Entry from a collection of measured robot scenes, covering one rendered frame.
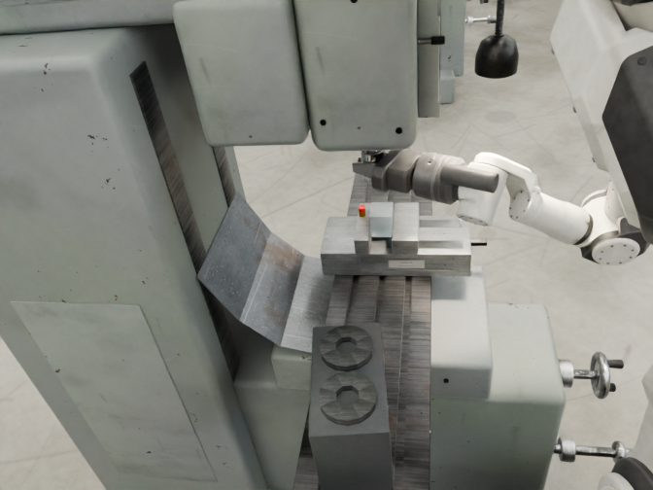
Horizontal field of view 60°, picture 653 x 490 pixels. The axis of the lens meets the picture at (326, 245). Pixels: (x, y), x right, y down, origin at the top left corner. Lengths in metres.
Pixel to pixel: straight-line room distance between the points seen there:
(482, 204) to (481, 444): 0.72
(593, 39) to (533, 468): 1.21
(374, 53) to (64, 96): 0.49
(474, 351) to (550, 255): 1.62
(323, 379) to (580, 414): 1.49
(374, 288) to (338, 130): 0.46
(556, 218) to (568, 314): 1.53
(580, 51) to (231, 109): 0.57
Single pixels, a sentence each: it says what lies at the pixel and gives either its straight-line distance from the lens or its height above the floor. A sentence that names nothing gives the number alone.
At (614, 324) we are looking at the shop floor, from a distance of 2.63.
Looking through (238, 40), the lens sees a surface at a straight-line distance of 0.96.
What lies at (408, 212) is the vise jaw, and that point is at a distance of 1.38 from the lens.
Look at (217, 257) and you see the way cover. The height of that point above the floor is 1.04.
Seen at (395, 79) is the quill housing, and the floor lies 1.45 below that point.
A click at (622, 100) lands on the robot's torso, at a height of 1.55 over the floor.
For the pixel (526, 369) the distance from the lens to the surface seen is 1.46.
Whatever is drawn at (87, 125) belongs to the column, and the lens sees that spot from 1.00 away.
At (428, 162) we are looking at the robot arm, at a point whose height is 1.28.
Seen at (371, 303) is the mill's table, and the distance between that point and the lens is 1.31.
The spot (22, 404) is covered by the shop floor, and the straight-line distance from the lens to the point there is 2.73.
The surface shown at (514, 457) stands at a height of 0.47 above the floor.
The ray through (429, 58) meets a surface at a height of 1.45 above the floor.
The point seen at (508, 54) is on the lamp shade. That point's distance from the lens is 1.04.
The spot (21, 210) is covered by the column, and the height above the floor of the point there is 1.29.
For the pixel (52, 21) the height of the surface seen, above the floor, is 1.58.
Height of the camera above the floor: 1.83
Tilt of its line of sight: 39 degrees down
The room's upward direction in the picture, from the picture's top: 8 degrees counter-clockwise
